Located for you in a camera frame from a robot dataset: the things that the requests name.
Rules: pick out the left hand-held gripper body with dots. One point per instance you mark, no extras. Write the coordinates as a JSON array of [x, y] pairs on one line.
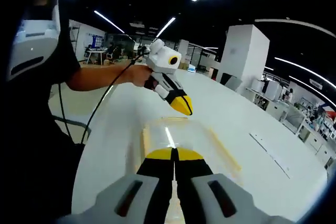
[[162, 58]]

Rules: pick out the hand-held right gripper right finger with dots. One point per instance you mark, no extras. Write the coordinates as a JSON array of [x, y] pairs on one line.
[[223, 200]]

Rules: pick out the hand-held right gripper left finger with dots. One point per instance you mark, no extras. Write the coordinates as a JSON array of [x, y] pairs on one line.
[[126, 200]]

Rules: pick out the transparent storage box yellow latches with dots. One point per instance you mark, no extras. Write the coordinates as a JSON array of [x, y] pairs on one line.
[[183, 134]]

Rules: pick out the person's left hand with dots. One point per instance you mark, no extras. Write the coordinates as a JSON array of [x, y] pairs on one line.
[[141, 75]]

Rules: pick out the person in black shirt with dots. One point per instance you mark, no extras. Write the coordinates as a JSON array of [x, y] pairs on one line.
[[31, 142]]

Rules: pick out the white VR headset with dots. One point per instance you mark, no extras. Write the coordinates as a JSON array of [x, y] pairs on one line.
[[34, 48]]

